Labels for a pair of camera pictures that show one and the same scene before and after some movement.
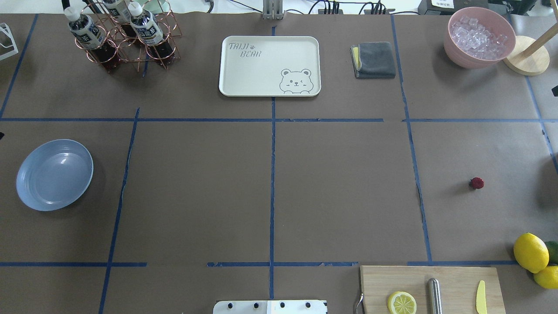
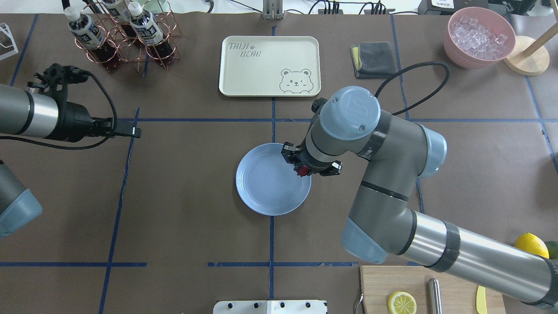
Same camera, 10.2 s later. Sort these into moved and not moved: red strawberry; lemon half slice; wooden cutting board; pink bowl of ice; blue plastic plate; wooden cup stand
Moved: blue plastic plate; red strawberry
Not moved: wooden cup stand; lemon half slice; wooden cutting board; pink bowl of ice
